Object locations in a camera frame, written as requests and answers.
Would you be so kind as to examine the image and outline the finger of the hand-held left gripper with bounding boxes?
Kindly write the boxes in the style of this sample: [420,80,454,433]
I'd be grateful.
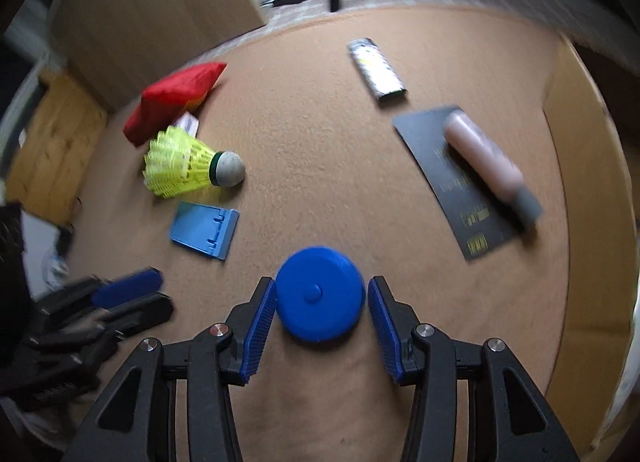
[35,267,165,317]
[30,292,175,349]

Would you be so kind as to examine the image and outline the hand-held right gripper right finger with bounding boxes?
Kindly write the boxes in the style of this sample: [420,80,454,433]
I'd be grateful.
[367,276,581,462]

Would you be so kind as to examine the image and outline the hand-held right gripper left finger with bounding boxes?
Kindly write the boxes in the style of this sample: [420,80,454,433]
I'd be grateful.
[62,277,278,462]

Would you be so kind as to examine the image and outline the blue round case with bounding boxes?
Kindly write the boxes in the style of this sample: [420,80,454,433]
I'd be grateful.
[275,245,366,345]

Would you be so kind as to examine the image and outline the pink bottle with grey cap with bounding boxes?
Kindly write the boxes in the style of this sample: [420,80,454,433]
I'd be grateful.
[444,109,544,229]

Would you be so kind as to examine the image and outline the cardboard box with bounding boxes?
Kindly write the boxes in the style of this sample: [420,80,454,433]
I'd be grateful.
[542,36,640,449]

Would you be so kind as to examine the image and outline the blue phone stand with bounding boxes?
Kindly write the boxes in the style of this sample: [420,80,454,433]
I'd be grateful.
[170,201,240,262]

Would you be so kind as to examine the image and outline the yellow shuttlecock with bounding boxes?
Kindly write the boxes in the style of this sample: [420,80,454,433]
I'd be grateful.
[144,125,246,199]

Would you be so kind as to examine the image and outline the black card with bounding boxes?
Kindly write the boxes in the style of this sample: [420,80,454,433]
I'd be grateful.
[392,104,544,262]

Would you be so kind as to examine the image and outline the pine plank panel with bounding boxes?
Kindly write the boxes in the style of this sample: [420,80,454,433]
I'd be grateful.
[5,71,109,226]

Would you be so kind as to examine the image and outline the red pouch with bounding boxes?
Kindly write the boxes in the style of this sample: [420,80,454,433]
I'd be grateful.
[123,62,228,147]

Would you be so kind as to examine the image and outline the silver lighter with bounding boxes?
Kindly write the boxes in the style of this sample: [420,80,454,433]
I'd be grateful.
[347,38,407,103]

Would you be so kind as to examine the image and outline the large light wooden board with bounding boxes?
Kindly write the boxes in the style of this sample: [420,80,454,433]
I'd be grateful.
[49,0,271,111]

